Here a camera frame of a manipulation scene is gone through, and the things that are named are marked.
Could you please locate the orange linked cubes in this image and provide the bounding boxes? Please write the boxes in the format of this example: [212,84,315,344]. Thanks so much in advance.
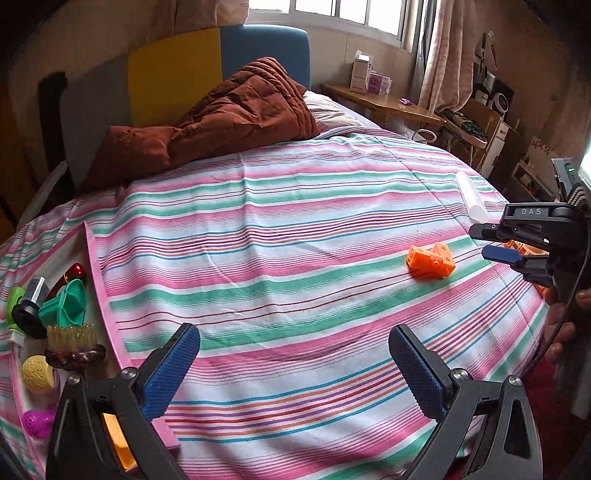
[406,243,455,280]

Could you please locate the white storage shelf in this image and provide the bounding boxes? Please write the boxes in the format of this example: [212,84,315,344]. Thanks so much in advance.
[510,138,561,204]

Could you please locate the black funnel with silver neck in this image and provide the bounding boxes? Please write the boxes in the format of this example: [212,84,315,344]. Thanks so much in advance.
[11,277,49,340]

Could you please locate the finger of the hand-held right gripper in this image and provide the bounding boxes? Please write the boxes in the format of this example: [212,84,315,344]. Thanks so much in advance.
[468,222,550,254]
[481,244,555,288]

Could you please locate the person's right hand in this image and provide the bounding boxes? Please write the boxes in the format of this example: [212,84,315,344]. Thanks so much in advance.
[545,286,591,365]

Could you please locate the brown quilted duvet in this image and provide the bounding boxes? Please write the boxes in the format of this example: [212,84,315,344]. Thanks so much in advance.
[83,58,321,190]

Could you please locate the translucent white case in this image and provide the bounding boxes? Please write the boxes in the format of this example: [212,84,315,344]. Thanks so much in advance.
[456,172,489,222]

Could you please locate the beige patterned curtain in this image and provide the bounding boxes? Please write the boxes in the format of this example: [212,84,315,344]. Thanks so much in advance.
[413,0,481,112]
[171,0,252,35]

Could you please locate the white round fan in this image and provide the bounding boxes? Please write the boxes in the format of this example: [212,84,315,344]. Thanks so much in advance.
[488,90,514,114]

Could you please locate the wooden side table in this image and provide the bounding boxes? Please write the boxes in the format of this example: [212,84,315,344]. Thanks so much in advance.
[321,83,446,127]

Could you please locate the yellow scoop piece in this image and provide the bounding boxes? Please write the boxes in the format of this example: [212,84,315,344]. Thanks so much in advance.
[102,413,137,469]

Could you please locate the green and white toy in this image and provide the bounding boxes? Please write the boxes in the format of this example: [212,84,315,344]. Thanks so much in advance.
[7,286,26,344]

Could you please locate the orange plastic rack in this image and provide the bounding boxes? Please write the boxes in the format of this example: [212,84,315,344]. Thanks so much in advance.
[503,240,548,258]

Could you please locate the window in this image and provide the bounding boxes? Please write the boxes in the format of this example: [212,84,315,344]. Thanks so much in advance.
[249,0,411,44]

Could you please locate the small red container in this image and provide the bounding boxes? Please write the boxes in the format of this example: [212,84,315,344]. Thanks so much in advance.
[46,263,88,301]

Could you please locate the dark brown figure toy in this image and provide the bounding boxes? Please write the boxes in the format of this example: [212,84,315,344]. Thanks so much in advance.
[45,323,107,370]

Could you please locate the grey yellow blue headboard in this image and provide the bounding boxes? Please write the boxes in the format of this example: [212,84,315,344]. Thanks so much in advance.
[9,25,310,185]

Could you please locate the dark braided cable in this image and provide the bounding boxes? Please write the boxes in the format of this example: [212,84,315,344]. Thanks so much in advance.
[526,258,585,384]

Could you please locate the wooden chair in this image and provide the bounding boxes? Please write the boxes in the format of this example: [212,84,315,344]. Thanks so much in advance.
[438,99,502,162]

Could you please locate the pale pillow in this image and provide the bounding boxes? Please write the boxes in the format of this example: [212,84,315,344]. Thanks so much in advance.
[302,90,370,139]

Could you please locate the green plastic scoop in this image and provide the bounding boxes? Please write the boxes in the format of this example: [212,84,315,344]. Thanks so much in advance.
[38,281,88,330]

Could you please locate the purple cardboard box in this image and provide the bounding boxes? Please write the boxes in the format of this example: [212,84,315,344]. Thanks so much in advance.
[367,71,393,93]

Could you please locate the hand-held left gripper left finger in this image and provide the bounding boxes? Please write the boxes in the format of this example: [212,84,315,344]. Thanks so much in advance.
[45,323,201,480]

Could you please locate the white cardboard box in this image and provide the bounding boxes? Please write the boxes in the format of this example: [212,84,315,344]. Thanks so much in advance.
[350,53,372,90]

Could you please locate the striped blanket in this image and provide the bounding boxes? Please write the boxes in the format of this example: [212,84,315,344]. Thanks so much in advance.
[0,127,550,480]

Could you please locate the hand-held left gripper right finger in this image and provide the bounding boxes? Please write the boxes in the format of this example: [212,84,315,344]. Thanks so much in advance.
[388,324,543,480]

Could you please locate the pink cardboard tray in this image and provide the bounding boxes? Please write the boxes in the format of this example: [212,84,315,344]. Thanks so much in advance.
[0,220,182,476]

